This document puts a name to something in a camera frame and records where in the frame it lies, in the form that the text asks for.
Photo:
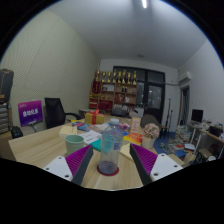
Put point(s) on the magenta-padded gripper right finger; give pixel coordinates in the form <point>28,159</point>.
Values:
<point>163,165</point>

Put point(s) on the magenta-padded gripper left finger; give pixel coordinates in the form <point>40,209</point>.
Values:
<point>58,166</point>

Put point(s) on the clear plastic water bottle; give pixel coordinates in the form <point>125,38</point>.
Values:
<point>110,146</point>

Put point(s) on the pale green cup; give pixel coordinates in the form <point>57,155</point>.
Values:
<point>74,145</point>

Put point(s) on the pile of books on floor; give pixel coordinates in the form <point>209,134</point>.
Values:
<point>182,135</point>

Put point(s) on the pink flowers in white pot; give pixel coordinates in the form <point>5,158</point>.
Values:
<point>150,131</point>

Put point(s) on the pale yellow notepad block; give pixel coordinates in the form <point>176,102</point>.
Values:
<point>68,131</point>

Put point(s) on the orange book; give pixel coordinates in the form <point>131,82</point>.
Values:
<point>133,139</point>

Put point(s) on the wooden stool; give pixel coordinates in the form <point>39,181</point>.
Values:
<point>204,152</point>

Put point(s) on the teal book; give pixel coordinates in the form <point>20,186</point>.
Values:
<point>96,145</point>

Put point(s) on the white booklet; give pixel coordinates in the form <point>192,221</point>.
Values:
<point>90,136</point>

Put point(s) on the flat round red coaster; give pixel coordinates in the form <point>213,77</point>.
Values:
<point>117,170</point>

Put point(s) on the grey armchair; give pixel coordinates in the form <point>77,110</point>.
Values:
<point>151,119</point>

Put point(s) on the black tripod stand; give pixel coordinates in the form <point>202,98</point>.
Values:
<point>168,115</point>

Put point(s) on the long wooden desk white legs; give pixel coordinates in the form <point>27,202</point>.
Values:
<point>208,136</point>

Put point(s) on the black office chair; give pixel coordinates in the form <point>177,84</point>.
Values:
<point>54,113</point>

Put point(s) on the black computer monitor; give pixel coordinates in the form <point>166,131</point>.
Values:
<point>197,115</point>

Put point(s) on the purple sign board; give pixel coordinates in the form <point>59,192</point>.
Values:
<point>30,113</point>

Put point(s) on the yellow gift box red ribbon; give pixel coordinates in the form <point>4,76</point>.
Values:
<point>94,118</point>

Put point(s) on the black tray on desk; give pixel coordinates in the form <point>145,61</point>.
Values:
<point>215,131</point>

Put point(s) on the dark framed glass door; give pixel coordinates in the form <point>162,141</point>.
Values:
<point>155,96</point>

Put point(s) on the grey ribbed suitcase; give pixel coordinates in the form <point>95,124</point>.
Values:
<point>3,118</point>

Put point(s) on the wooden shelf unit with trophies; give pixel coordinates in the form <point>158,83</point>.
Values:
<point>115,95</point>

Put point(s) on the dark suitcase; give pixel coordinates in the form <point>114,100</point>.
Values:
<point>6,85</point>

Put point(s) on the ceiling tube light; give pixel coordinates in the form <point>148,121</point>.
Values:
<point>144,4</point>

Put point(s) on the white wall air conditioner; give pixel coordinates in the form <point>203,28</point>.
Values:
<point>185,77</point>

